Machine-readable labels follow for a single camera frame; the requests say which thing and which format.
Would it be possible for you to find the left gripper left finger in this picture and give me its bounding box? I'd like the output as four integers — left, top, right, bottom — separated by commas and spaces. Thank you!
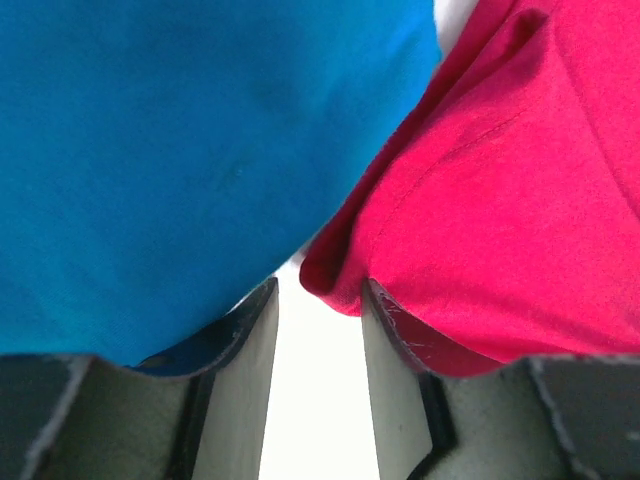
1, 278, 279, 479

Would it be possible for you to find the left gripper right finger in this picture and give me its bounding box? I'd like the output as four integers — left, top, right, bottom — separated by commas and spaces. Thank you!
362, 280, 639, 479

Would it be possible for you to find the red polo shirt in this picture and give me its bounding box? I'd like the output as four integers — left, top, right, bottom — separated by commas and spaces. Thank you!
300, 1, 639, 377

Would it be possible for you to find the folded blue t shirt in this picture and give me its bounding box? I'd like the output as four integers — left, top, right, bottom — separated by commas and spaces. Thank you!
1, 1, 440, 366

